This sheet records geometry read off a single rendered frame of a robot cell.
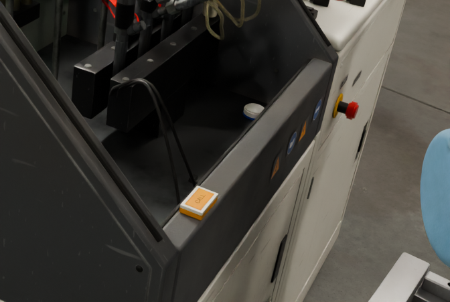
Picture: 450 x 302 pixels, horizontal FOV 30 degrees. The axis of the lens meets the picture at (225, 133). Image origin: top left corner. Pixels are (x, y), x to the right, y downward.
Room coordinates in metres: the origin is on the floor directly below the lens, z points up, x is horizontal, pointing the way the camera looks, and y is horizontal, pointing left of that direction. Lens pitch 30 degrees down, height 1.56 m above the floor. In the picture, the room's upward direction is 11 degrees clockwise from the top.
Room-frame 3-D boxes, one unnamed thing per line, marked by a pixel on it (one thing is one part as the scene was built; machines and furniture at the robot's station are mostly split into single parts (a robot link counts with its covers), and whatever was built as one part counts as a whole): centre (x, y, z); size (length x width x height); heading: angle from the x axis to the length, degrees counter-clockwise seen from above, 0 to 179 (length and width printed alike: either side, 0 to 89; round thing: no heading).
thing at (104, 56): (1.25, 0.14, 0.91); 0.34 x 0.10 x 0.15; 162
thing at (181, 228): (1.06, -0.05, 0.87); 0.62 x 0.04 x 0.16; 162
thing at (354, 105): (1.48, -0.23, 0.80); 0.05 x 0.04 x 0.05; 162
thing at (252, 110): (1.33, -0.04, 0.84); 0.04 x 0.04 x 0.01
